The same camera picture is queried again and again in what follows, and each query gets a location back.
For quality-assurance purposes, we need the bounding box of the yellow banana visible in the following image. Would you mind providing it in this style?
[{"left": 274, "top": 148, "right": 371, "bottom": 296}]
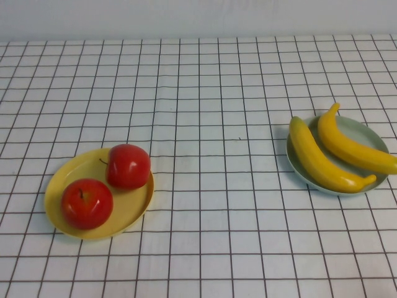
[
  {"left": 288, "top": 116, "right": 378, "bottom": 194},
  {"left": 317, "top": 102, "right": 397, "bottom": 174}
]

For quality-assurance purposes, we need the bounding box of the white grid tablecloth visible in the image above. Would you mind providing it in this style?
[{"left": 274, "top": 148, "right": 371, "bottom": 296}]
[{"left": 0, "top": 34, "right": 397, "bottom": 298}]

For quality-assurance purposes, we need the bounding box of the red apple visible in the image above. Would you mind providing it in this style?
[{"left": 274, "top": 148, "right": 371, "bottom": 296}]
[
  {"left": 61, "top": 178, "right": 114, "bottom": 231},
  {"left": 99, "top": 143, "right": 152, "bottom": 190}
]

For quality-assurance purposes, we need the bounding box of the pale green round plate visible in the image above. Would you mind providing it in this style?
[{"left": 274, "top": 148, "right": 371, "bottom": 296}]
[{"left": 285, "top": 115, "right": 391, "bottom": 197}]

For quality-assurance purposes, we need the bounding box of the yellow round plate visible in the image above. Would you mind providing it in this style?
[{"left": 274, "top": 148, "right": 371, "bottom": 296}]
[{"left": 44, "top": 148, "right": 155, "bottom": 240}]

